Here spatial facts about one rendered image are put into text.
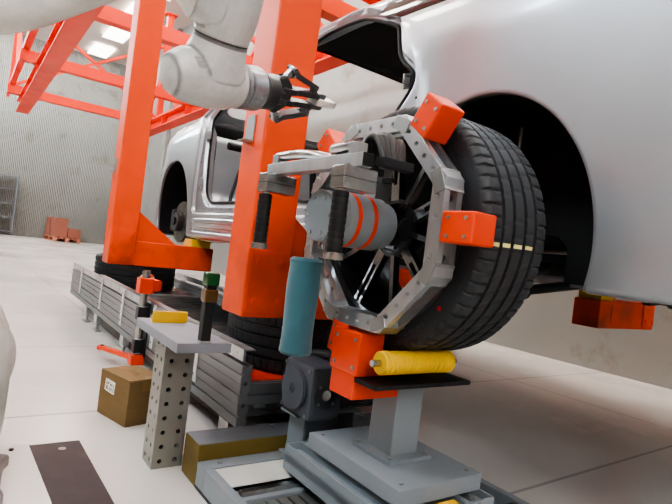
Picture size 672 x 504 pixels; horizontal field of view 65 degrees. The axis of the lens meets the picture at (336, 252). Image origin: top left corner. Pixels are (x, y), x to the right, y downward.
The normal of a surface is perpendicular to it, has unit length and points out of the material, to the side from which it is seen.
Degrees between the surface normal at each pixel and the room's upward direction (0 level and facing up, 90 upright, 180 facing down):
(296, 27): 90
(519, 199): 74
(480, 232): 90
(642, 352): 90
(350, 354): 90
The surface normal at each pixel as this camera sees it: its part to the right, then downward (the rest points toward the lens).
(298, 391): -0.80, -0.10
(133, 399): 0.78, 0.10
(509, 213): 0.59, -0.08
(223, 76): 0.68, 0.44
